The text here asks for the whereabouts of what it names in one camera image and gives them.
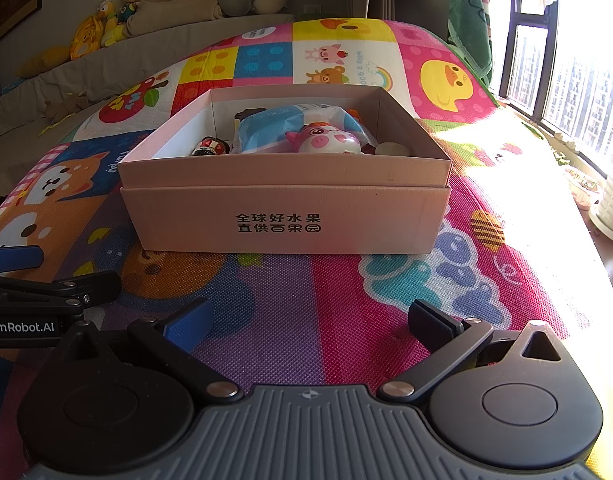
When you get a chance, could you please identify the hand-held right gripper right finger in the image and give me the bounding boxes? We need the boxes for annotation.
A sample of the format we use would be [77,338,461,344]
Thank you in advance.
[377,299,570,403]

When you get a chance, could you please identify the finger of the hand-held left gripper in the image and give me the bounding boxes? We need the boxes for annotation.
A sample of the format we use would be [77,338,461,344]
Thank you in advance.
[0,270,122,309]
[0,245,43,273]

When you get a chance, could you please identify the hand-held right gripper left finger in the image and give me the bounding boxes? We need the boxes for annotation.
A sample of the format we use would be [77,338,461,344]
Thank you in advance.
[56,297,241,402]

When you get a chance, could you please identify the pink cardboard box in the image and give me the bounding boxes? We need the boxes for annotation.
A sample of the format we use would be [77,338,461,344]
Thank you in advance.
[117,86,455,256]

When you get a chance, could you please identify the blue white wet wipes pack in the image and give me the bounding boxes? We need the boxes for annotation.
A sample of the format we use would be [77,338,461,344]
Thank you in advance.
[235,102,383,154]

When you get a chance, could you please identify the pink round pig toy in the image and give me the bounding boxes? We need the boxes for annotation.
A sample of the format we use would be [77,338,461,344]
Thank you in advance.
[285,121,361,157]

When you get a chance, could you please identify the colourful cartoon play mat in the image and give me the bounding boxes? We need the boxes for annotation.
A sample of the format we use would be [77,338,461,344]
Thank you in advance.
[0,17,613,480]

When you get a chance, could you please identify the brown plush toy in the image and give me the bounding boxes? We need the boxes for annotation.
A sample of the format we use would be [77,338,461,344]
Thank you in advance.
[40,95,88,122]

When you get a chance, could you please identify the beige sofa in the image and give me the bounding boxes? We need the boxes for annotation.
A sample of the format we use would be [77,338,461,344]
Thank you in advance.
[0,10,295,147]

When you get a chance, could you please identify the yellow plush toy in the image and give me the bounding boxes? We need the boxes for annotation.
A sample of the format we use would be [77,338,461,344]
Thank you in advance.
[18,45,72,79]

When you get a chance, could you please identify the small flower pots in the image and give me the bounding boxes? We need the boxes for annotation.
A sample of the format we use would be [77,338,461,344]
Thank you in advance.
[561,164,603,209]

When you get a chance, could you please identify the white plant pot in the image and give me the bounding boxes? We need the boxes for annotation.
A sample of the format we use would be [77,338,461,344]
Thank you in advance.
[589,152,613,246]

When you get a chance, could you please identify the yellow plush backpack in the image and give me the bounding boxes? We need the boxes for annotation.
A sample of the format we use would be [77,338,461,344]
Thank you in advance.
[69,15,105,61]

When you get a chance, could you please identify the yellow duck plush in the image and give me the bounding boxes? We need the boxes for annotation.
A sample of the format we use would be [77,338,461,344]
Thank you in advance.
[97,0,125,49]

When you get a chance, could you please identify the cartoon boy plush doll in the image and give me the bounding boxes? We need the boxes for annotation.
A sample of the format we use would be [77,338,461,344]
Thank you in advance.
[115,0,143,27]

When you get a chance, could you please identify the black framed window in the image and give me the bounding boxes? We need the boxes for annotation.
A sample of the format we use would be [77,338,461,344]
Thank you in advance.
[487,0,613,173]

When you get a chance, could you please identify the beige folded cushions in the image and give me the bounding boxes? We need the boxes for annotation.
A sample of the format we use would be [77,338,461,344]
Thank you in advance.
[126,0,225,39]

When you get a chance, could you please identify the green cartoon towel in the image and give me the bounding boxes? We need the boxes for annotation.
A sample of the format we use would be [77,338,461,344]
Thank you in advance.
[447,0,500,107]

